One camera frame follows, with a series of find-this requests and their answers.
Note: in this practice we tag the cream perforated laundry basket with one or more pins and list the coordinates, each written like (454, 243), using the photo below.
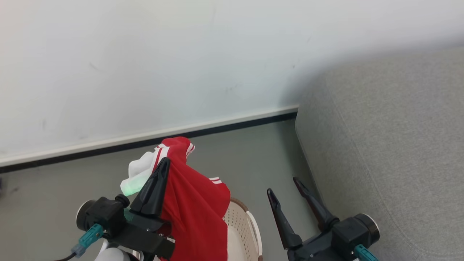
(241, 228)

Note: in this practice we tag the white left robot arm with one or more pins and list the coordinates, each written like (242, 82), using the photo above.
(112, 255)

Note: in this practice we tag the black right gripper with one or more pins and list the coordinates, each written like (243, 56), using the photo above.
(344, 235)

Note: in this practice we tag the red shirt with white trim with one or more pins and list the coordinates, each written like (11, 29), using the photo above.
(195, 210)

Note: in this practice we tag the white and black baseboard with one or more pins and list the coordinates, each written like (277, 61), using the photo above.
(145, 139)

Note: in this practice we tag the grey fabric sofa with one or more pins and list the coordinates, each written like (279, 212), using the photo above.
(391, 152)

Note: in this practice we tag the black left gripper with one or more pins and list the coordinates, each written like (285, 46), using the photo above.
(108, 215)

